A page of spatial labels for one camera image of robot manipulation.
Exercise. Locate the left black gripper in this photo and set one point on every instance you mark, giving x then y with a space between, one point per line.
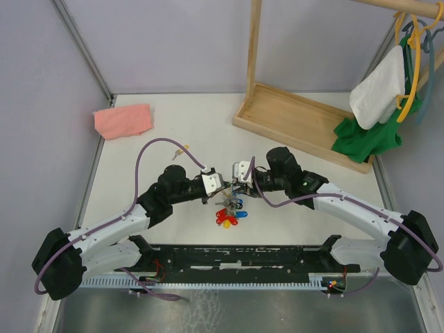
206 198

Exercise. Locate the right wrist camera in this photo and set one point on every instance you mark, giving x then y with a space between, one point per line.
243 169

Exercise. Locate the yellow hanger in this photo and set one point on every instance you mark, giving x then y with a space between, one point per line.
411 66

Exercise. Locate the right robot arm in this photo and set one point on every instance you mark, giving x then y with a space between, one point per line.
402 244

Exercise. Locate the green garment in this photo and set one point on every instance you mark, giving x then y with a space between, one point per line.
358 144

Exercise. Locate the pink folded cloth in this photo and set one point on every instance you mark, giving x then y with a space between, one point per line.
126 121

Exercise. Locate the metal key organizer with keys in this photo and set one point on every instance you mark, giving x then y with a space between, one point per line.
232 206

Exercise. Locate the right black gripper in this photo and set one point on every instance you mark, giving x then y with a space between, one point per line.
245 189

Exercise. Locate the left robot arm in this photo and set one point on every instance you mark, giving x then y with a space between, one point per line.
66 259

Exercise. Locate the white cable duct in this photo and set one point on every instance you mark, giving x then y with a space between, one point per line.
124 281

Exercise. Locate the wooden clothes rack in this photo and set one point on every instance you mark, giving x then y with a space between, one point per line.
309 125

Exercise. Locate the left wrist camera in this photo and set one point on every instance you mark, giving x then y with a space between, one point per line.
211 178

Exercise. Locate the key with yellow tag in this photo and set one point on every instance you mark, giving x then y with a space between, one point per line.
179 152

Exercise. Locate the white towel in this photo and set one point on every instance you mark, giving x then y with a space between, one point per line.
374 99

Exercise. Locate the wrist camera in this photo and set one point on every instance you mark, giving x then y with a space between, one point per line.
211 178
243 169

